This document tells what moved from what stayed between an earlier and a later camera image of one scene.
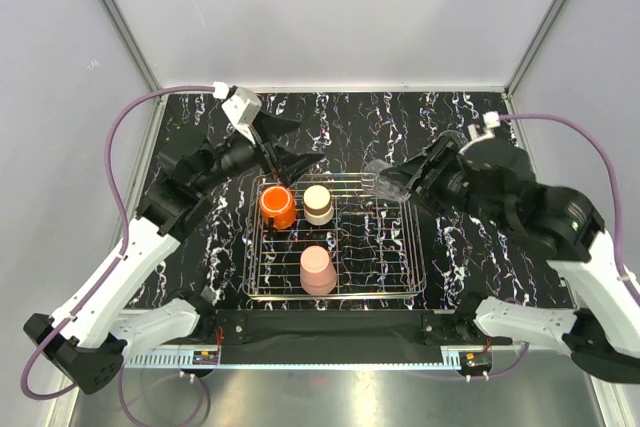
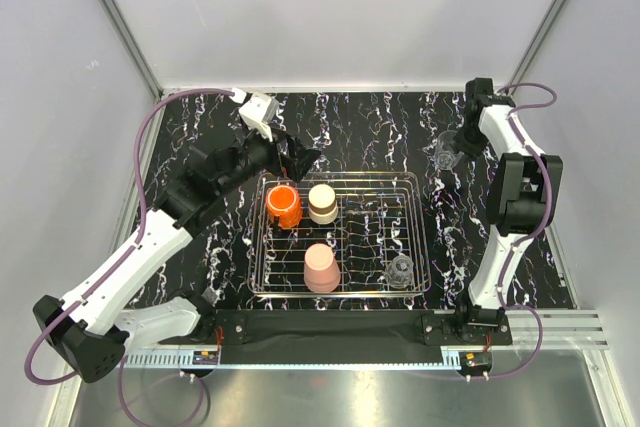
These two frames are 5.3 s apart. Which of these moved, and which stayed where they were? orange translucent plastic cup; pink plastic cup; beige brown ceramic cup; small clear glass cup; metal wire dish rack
Moved: orange translucent plastic cup; small clear glass cup; beige brown ceramic cup
Stayed: pink plastic cup; metal wire dish rack
